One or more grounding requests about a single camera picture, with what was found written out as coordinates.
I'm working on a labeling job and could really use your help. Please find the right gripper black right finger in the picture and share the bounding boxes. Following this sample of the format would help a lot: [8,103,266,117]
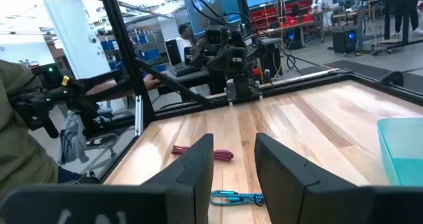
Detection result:
[254,133,423,224]

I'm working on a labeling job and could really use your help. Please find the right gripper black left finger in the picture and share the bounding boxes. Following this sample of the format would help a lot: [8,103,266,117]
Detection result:
[0,133,215,224]

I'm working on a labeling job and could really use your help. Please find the blue braided USB cable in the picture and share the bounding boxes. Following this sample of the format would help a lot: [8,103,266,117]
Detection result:
[210,190,266,207]

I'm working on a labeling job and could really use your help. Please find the office chair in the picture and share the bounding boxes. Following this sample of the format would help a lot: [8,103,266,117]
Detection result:
[59,110,122,168]

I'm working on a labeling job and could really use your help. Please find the person's hand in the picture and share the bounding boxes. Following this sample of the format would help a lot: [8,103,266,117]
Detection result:
[143,73,162,91]

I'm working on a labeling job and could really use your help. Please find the teal plastic bin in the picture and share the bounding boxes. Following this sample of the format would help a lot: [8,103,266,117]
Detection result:
[377,117,423,187]

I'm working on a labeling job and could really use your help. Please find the black keyboard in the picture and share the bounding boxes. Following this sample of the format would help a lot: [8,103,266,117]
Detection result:
[168,62,204,78]

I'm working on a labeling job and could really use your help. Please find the grey cloth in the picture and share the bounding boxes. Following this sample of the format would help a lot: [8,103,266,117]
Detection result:
[59,110,91,166]

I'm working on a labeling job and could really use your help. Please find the black computer tower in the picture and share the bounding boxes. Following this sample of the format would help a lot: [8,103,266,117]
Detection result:
[165,38,182,67]

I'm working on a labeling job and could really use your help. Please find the shelf with blue bins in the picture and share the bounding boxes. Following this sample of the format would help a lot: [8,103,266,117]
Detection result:
[98,25,170,73]

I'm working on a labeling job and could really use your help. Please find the person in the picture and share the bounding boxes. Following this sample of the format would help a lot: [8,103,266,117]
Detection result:
[0,59,100,200]
[394,0,423,38]
[174,23,196,63]

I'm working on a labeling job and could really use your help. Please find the black floor mat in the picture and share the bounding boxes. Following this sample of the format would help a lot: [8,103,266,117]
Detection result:
[299,59,423,93]

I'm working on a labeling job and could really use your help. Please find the black computer with blue light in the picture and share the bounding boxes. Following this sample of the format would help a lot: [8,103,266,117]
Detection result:
[331,25,361,56]

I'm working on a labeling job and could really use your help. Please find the shelf with red bins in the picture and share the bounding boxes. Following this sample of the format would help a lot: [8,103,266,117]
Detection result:
[249,0,315,32]

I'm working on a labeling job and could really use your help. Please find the white panel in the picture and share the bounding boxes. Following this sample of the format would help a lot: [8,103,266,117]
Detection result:
[42,0,112,81]

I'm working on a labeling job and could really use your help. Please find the black standing desk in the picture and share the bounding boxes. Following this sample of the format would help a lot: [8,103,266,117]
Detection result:
[363,0,423,54]

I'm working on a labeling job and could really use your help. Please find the red braided USB cable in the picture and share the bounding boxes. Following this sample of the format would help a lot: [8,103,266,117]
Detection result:
[171,145,235,163]

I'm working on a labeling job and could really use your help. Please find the silver frame bracket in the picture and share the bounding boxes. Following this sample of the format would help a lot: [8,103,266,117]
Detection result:
[134,94,144,137]

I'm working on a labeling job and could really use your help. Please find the black aluminium table frame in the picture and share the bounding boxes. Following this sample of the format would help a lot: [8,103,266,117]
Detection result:
[97,0,423,184]

